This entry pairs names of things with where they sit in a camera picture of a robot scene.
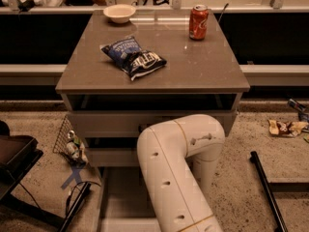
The grey drawer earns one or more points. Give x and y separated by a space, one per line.
112 157
88 124
123 203

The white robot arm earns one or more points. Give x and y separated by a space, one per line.
178 159

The grey drawer cabinet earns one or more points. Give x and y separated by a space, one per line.
199 75

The blue kettle chips bag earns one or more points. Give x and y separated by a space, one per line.
131 58

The small bottle in basket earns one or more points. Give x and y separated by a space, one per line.
74 146

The white bowl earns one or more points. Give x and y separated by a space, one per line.
120 13

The orange soda can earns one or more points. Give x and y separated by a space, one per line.
198 22

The brown snack wrapper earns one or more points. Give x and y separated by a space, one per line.
286 129

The blue snack packet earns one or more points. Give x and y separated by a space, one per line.
301 110

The black metal floor bar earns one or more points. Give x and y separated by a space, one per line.
270 188

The wire mesh basket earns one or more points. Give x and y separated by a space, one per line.
62 140

